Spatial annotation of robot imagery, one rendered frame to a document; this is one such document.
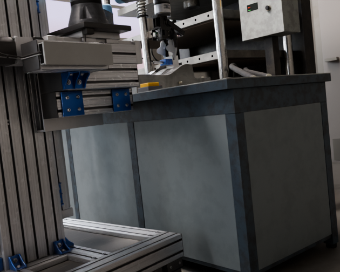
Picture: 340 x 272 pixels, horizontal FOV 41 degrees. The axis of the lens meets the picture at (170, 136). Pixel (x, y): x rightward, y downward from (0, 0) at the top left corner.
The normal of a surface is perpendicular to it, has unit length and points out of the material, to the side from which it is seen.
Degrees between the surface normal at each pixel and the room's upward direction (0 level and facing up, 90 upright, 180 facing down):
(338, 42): 90
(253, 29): 90
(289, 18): 90
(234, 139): 90
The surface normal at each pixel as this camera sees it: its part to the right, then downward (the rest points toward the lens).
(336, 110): -0.66, 0.11
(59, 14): 0.74, -0.04
